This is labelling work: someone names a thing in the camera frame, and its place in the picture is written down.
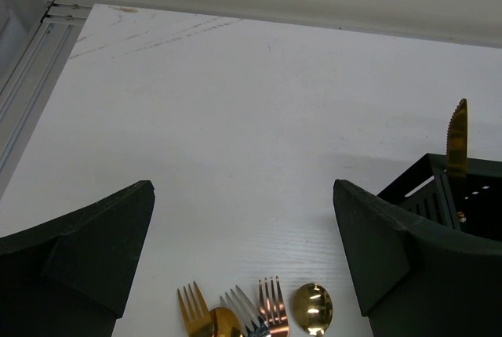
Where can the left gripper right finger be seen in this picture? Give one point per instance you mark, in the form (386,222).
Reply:
(415,277)

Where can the aluminium rail frame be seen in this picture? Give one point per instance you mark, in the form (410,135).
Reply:
(27,84)

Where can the black utensil container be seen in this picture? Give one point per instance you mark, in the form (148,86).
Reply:
(424,189)

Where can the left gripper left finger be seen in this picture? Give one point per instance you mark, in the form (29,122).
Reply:
(72,275)

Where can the gold knife green handle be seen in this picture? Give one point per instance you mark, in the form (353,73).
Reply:
(456,142)

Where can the gold spoon green handle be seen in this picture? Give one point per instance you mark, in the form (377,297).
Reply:
(225,322)
(312,309)

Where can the gold fork green handle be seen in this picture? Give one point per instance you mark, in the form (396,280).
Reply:
(195,312)

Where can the silver fork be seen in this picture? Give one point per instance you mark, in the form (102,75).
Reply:
(247,313)

